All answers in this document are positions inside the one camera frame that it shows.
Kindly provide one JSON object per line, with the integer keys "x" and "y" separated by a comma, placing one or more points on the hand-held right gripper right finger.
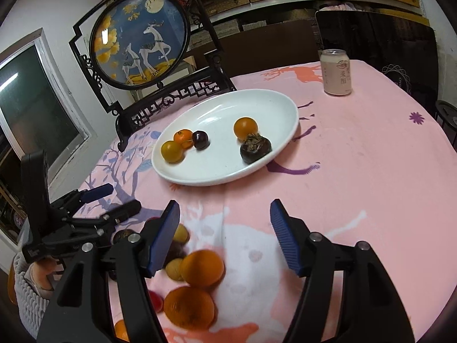
{"x": 285, "y": 243}

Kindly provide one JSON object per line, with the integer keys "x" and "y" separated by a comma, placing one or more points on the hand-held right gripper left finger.
{"x": 167, "y": 237}

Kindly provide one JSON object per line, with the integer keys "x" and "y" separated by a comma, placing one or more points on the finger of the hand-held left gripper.
{"x": 97, "y": 191}
{"x": 123, "y": 210}

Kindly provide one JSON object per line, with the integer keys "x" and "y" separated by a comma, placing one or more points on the yellow longan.
{"x": 181, "y": 234}
{"x": 174, "y": 270}

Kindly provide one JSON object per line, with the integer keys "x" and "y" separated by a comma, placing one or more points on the dark mangosteen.
{"x": 122, "y": 236}
{"x": 255, "y": 149}

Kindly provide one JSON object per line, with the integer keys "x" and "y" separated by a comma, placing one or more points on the large tangerine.
{"x": 189, "y": 307}
{"x": 202, "y": 268}

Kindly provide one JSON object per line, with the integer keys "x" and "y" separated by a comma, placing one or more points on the red cherry tomato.
{"x": 156, "y": 300}

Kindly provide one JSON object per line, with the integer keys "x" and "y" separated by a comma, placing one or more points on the white oval plate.
{"x": 214, "y": 166}

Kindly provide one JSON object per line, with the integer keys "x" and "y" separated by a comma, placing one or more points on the smooth orange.
{"x": 121, "y": 331}
{"x": 245, "y": 127}

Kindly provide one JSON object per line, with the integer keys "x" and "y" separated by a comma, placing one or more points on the person's left hand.
{"x": 41, "y": 273}

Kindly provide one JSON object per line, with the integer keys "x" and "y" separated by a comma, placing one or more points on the small yellow-orange citrus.
{"x": 172, "y": 151}

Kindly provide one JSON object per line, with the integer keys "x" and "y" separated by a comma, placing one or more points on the window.
{"x": 32, "y": 114}

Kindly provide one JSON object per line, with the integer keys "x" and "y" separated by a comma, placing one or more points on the pink printed tablecloth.
{"x": 357, "y": 185}

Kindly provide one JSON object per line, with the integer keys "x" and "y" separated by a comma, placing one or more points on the small tangerine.
{"x": 182, "y": 137}

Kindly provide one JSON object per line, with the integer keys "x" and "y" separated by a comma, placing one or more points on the dark purple plum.
{"x": 200, "y": 139}

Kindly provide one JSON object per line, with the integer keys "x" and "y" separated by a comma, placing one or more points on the cream glass jar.
{"x": 335, "y": 73}

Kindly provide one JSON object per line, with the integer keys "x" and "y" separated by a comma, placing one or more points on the black panel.
{"x": 375, "y": 39}

